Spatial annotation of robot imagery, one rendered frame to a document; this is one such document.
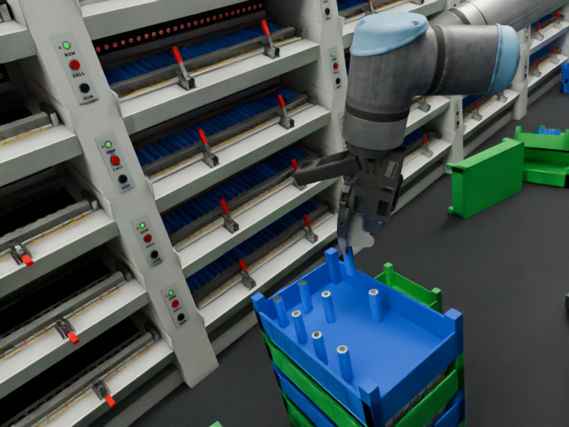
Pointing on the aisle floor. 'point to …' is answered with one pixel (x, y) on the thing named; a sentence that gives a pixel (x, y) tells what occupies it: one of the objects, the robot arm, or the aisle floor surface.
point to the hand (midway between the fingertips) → (344, 243)
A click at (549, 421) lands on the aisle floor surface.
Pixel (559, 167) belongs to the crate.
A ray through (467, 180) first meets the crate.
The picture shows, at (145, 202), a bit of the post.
